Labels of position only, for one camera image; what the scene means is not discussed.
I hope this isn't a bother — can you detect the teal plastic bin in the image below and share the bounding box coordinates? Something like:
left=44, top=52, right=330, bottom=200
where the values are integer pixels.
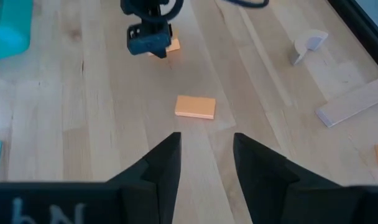
left=0, top=0, right=34, bottom=62

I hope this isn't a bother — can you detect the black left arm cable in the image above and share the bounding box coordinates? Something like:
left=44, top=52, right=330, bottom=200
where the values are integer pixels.
left=157, top=0, right=270, bottom=23

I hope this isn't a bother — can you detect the long beige plank block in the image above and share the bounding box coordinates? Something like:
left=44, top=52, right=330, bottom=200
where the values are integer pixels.
left=315, top=73, right=378, bottom=129

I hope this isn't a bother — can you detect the large orange cube block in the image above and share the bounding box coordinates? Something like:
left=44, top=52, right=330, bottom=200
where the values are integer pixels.
left=147, top=36, right=182, bottom=57

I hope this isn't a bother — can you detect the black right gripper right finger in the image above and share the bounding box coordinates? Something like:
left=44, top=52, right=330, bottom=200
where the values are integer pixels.
left=233, top=133, right=353, bottom=224

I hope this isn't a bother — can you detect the beige arch block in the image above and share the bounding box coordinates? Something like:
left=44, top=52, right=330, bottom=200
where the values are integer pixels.
left=289, top=29, right=330, bottom=67

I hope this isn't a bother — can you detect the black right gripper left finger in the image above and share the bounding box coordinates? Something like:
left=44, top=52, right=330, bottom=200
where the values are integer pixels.
left=106, top=131, right=182, bottom=224

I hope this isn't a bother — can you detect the black aluminium table frame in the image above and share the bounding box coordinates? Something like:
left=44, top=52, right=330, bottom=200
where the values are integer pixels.
left=327, top=0, right=378, bottom=75

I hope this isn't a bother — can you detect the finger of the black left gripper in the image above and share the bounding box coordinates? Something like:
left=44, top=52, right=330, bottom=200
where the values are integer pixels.
left=151, top=46, right=168, bottom=59

